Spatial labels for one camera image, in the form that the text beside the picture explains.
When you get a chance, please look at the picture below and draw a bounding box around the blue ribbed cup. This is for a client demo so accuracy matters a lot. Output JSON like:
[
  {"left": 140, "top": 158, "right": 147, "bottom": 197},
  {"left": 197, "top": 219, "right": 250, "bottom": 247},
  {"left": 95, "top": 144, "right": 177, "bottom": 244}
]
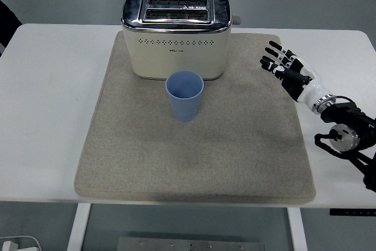
[{"left": 165, "top": 70, "right": 205, "bottom": 122}]

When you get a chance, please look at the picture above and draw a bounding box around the white power adapter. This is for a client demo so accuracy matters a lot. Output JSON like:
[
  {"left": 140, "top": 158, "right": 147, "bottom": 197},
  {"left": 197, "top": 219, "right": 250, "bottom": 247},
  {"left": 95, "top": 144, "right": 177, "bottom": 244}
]
[{"left": 0, "top": 240, "right": 20, "bottom": 251}]

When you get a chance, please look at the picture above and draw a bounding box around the black table control panel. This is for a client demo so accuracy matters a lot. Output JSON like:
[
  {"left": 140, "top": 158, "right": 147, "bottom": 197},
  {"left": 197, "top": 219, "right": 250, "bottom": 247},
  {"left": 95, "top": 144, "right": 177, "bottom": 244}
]
[{"left": 329, "top": 208, "right": 376, "bottom": 216}]

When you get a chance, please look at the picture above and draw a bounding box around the white table leg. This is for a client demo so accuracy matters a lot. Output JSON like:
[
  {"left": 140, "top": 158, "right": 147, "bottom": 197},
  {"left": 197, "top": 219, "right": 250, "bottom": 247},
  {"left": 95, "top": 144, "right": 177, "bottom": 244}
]
[
  {"left": 287, "top": 208, "right": 308, "bottom": 251},
  {"left": 66, "top": 203, "right": 92, "bottom": 251}
]

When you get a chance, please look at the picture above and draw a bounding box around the person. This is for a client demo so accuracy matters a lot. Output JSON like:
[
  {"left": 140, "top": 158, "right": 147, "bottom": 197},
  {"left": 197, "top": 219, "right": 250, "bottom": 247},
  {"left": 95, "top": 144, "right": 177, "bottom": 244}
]
[{"left": 0, "top": 0, "right": 24, "bottom": 53}]

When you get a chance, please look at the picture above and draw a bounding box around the beige fabric mat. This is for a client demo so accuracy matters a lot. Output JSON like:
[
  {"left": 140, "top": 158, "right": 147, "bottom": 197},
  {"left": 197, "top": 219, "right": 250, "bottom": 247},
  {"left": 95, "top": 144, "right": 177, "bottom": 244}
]
[{"left": 73, "top": 31, "right": 317, "bottom": 204}]

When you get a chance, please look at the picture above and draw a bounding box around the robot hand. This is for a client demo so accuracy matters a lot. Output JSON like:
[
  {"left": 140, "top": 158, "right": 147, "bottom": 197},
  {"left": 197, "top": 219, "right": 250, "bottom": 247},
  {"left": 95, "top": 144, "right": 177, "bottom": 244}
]
[{"left": 259, "top": 40, "right": 334, "bottom": 112}]

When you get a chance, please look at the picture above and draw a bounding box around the cream and chrome toaster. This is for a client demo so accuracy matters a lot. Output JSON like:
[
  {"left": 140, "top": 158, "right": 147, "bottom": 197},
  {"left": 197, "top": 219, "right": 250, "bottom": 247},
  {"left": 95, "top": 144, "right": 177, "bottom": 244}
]
[{"left": 120, "top": 0, "right": 243, "bottom": 82}]

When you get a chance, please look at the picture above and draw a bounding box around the white cable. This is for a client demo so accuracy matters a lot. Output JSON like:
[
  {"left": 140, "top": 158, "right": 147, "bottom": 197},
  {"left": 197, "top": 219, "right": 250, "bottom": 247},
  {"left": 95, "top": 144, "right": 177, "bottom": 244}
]
[{"left": 0, "top": 235, "right": 42, "bottom": 251}]

